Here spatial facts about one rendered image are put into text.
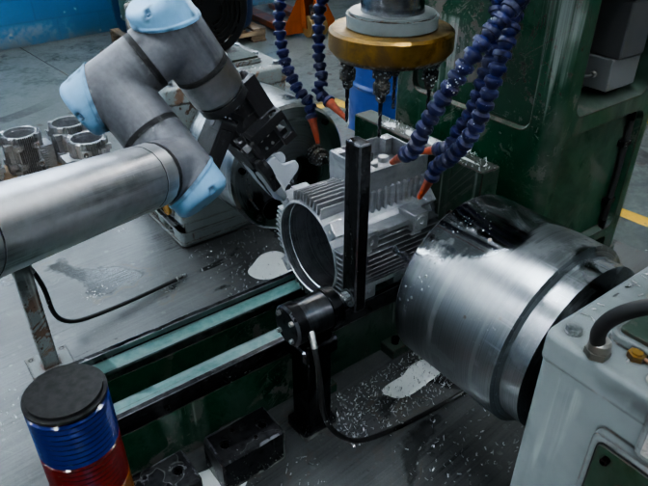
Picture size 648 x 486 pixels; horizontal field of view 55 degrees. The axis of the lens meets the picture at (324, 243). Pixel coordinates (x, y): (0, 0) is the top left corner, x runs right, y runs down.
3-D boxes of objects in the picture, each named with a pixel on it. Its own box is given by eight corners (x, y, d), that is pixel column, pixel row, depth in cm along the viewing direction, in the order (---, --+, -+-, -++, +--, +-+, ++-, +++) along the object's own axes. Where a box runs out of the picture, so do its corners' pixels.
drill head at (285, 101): (259, 155, 152) (253, 51, 138) (354, 215, 127) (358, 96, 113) (164, 183, 139) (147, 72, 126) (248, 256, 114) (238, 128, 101)
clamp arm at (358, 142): (355, 296, 91) (361, 133, 77) (368, 307, 89) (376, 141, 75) (337, 306, 89) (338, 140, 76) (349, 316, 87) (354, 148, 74)
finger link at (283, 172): (315, 185, 97) (289, 146, 90) (288, 212, 96) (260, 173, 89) (304, 178, 99) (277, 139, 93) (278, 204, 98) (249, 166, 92)
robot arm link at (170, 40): (110, 10, 75) (166, -33, 75) (163, 79, 83) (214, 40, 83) (126, 30, 69) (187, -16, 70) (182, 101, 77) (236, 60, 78)
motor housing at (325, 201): (365, 235, 120) (369, 144, 109) (435, 283, 106) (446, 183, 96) (277, 270, 110) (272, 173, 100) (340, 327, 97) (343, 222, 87)
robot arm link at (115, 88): (104, 155, 72) (179, 96, 72) (42, 78, 72) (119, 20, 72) (122, 165, 80) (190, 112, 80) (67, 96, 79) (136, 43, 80)
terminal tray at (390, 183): (384, 171, 108) (386, 132, 105) (425, 195, 101) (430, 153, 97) (328, 189, 103) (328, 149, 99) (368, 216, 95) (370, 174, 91)
